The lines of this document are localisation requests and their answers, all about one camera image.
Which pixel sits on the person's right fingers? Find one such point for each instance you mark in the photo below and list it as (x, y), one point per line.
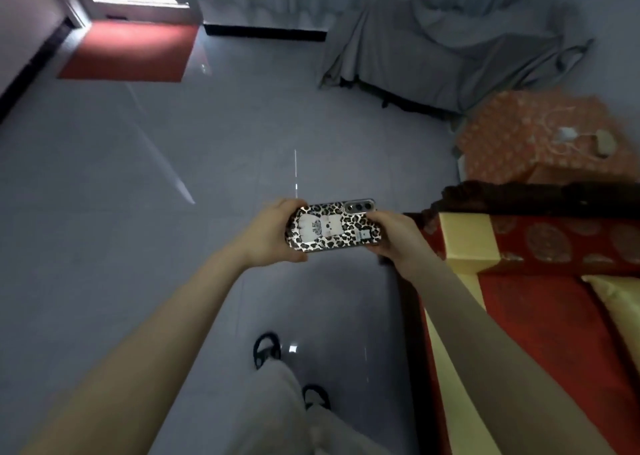
(374, 218)

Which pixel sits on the yellow pillow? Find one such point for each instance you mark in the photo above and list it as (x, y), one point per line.
(617, 304)

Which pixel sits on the red doormat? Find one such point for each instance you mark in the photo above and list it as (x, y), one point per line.
(132, 52)

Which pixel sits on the person's right hand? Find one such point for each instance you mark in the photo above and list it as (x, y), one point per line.
(397, 242)

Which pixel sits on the person's left hand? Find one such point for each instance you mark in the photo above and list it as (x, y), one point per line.
(267, 233)

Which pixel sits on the grey covered sofa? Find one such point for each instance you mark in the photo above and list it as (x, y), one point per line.
(440, 49)

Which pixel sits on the person's left fingers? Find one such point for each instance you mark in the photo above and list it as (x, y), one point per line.
(295, 205)

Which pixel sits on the leopard print phone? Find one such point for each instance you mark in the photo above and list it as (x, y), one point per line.
(332, 229)

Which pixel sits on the red patterned bolster cushion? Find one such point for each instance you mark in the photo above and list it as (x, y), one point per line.
(540, 242)

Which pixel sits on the beige small object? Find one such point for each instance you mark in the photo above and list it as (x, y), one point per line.
(603, 142)

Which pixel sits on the black sandal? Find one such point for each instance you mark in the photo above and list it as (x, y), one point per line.
(266, 349)
(316, 397)

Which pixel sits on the person's light trousers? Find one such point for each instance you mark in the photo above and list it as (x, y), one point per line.
(300, 414)

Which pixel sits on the red seat cushion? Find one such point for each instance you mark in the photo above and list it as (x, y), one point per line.
(545, 349)

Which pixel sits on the person's left forearm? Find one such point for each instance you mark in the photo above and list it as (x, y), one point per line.
(135, 364)

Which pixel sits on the dark wooden sofa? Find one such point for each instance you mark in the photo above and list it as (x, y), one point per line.
(415, 349)

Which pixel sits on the person's right forearm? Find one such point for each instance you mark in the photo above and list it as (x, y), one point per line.
(505, 364)

